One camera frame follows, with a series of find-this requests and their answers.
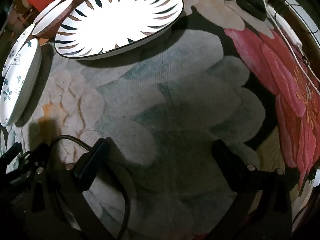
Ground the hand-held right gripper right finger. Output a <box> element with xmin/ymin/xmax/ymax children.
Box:
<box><xmin>212</xmin><ymin>139</ymin><xmax>293</xmax><ymax>240</ymax></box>

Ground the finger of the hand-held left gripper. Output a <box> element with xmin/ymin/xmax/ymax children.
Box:
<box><xmin>25</xmin><ymin>142</ymin><xmax>50</xmax><ymax>167</ymax></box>
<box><xmin>0</xmin><ymin>142</ymin><xmax>23</xmax><ymax>167</ymax></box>

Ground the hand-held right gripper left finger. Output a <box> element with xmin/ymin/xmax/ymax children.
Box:
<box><xmin>25</xmin><ymin>138</ymin><xmax>108</xmax><ymax>240</ymax></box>

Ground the bear and flower print plate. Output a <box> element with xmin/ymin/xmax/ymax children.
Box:
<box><xmin>0</xmin><ymin>39</ymin><xmax>42</xmax><ymax>127</ymax></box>
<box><xmin>2</xmin><ymin>24</ymin><xmax>35</xmax><ymax>77</ymax></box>

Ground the large leaf pattern plate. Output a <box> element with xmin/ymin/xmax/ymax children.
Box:
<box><xmin>54</xmin><ymin>0</ymin><xmax>185</xmax><ymax>60</ymax></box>

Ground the white power strip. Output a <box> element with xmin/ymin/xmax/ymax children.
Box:
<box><xmin>266</xmin><ymin>5</ymin><xmax>304</xmax><ymax>53</ymax></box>

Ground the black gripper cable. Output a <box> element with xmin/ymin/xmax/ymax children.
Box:
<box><xmin>51</xmin><ymin>135</ymin><xmax>132</xmax><ymax>240</ymax></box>

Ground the thick white power cable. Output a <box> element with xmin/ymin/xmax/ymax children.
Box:
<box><xmin>269</xmin><ymin>11</ymin><xmax>320</xmax><ymax>95</ymax></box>

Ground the thin black cable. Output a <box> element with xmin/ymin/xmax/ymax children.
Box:
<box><xmin>275</xmin><ymin>1</ymin><xmax>320</xmax><ymax>34</ymax></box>

